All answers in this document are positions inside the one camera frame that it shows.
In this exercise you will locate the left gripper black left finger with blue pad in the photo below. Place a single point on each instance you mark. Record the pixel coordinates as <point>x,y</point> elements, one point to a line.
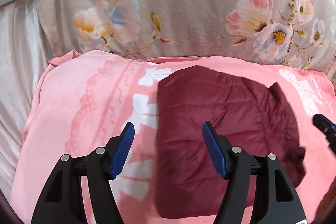
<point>62,197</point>

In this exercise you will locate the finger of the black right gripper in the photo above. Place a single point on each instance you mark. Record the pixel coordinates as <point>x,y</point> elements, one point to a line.
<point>327,127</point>

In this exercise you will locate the maroon quilted puffer jacket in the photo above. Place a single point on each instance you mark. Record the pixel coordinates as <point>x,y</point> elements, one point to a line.
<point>225,143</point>

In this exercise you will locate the pink fleece blanket white bows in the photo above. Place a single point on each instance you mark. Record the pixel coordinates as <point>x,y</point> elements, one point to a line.
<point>82,100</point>

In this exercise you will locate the grey floral quilt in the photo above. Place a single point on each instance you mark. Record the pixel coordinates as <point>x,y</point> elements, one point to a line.
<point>296,33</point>

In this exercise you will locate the silver satin curtain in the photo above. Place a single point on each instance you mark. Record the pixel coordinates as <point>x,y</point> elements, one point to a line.
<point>24,56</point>

